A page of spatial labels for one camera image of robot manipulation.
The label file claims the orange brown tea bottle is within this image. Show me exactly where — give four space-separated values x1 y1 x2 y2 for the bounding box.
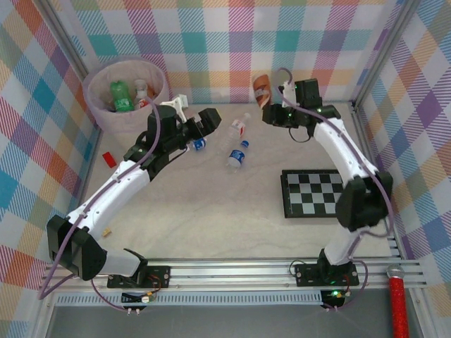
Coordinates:
252 72 273 110

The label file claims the clear bottle green neck ring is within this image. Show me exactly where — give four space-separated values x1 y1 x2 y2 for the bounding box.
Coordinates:
133 79 149 101

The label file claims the green soda bottle yellow cap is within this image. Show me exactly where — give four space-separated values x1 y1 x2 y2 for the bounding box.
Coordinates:
109 80 137 113

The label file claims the translucent lilac waste bin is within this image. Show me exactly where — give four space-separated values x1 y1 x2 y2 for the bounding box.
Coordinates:
82 56 171 133

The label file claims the black silver chessboard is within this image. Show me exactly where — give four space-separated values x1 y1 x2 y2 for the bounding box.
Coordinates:
280 168 350 220

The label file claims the small black controller board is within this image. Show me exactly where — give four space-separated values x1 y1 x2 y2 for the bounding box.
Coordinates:
121 291 156 315
319 288 349 311

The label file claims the red glitter microphone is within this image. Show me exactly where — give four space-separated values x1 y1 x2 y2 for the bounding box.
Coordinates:
385 263 412 338

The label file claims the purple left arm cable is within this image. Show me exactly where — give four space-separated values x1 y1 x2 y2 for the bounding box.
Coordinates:
37 98 163 313

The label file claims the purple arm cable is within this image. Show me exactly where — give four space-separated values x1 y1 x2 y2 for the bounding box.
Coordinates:
37 98 163 313
276 67 395 313

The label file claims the aluminium side rail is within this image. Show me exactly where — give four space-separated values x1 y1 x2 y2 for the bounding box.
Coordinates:
82 125 105 170
352 101 404 260

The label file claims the aluminium frame post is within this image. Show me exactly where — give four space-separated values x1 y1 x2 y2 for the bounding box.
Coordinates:
37 0 91 77
350 0 424 106

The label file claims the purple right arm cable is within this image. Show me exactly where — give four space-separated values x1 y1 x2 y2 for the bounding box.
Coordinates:
276 67 395 313

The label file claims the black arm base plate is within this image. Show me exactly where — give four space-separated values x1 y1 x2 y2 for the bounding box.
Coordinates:
107 265 173 289
294 263 360 288

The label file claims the aluminium front rail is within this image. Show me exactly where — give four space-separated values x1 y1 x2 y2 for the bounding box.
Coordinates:
38 258 427 292

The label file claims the grey slotted cable duct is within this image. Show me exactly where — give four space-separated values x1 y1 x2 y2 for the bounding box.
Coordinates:
55 294 323 306

